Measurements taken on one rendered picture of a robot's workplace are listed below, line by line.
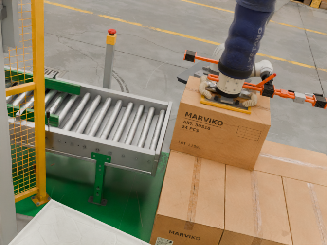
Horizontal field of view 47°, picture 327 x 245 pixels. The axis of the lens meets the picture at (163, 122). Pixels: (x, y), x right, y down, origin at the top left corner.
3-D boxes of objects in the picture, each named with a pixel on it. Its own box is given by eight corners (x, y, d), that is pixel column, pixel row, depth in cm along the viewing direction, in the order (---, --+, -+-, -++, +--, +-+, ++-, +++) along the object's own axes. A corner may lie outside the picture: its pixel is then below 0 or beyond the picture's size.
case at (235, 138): (169, 148, 269) (179, 101, 246) (179, 119, 302) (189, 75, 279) (252, 171, 264) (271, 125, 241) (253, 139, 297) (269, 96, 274)
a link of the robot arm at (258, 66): (273, 78, 275) (255, 80, 278) (271, 69, 288) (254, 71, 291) (273, 65, 270) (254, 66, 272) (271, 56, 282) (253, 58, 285)
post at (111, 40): (97, 135, 355) (106, 35, 298) (99, 131, 361) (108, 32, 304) (104, 136, 355) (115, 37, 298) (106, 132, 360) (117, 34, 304)
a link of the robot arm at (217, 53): (205, 64, 323) (212, 40, 312) (222, 64, 332) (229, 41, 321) (215, 73, 312) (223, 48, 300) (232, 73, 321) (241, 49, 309)
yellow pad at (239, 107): (199, 103, 248) (201, 96, 246) (200, 95, 257) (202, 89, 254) (250, 114, 248) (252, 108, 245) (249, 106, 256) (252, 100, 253)
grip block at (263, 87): (260, 96, 250) (263, 88, 246) (259, 88, 258) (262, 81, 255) (272, 98, 250) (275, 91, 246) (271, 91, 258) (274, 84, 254)
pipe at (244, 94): (201, 96, 248) (203, 89, 245) (203, 79, 269) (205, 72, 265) (252, 108, 247) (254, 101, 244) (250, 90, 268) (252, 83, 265)
